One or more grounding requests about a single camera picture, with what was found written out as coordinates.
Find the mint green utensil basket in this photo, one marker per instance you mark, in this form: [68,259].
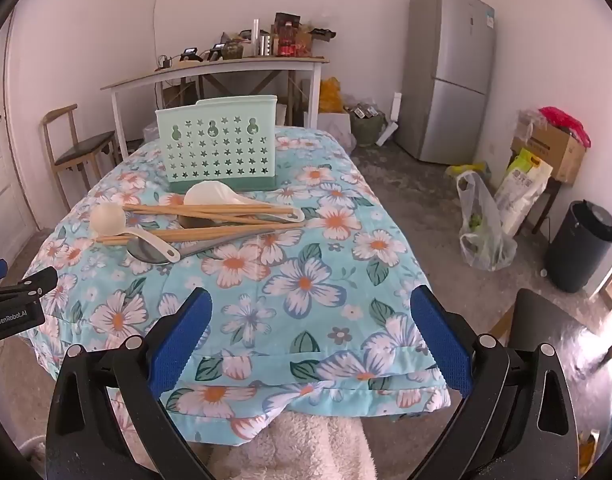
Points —
[216,155]

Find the white board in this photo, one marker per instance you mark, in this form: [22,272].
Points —
[393,110]

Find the brown cardboard box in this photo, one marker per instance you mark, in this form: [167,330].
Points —
[551,147]
[308,37]

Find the white box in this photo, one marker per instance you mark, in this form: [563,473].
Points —
[336,125]

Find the cream fleece cloth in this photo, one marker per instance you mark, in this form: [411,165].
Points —
[296,445]

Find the wooden chair dark seat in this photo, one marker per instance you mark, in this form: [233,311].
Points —
[83,147]

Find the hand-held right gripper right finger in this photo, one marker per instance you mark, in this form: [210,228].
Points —
[441,340]

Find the black trash bin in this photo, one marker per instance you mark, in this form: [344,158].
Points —
[578,250]

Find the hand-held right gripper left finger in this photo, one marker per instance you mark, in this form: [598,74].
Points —
[181,345]

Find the white wooden table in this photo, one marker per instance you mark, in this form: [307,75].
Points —
[236,65]

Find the yellow plastic bag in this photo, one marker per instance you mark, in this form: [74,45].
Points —
[331,95]

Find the red plastic bag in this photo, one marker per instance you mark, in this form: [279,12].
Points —
[566,120]

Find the green tin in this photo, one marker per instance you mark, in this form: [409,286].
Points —
[233,50]

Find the black electronic device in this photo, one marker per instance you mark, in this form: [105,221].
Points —
[190,53]
[216,51]

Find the white plastic ladle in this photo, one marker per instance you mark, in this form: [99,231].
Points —
[107,220]

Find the white panel door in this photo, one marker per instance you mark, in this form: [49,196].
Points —
[1,175]

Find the floral light blue blanket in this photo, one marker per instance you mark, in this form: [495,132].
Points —
[306,280]

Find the silver refrigerator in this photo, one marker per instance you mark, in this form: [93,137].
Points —
[446,85]

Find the cola bottle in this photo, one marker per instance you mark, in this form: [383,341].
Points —
[286,40]

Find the steel container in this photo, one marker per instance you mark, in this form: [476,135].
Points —
[266,45]

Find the clear plastic bag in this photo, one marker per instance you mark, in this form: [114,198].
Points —
[486,245]

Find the white tube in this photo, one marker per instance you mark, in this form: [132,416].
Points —
[256,30]

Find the yellow green bag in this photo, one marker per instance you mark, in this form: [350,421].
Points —
[466,169]

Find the white yellow rice sack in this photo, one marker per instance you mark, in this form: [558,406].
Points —
[521,190]

